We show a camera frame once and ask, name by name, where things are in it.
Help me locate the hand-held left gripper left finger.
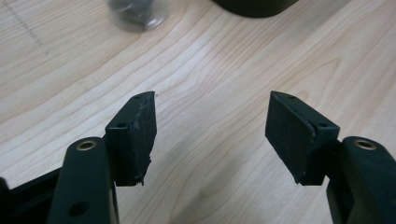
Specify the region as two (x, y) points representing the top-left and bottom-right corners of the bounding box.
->
(105, 91), (158, 188)

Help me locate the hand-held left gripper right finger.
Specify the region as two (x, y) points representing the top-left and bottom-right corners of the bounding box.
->
(264, 91), (340, 187)

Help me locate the dark round container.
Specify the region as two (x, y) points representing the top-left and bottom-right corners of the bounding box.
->
(211, 0), (301, 19)

